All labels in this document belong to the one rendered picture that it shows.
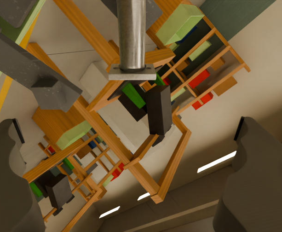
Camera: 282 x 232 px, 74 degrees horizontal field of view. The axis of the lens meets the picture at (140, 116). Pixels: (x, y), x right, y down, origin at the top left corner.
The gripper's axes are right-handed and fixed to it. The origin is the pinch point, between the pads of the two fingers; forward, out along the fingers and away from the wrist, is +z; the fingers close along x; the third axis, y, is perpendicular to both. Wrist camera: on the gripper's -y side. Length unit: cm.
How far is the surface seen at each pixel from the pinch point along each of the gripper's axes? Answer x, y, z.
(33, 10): -17.1, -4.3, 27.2
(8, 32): -23.2, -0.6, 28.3
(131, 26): 0.0, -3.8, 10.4
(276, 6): 351, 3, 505
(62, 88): -9.7, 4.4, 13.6
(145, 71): 1.5, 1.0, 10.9
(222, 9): 241, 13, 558
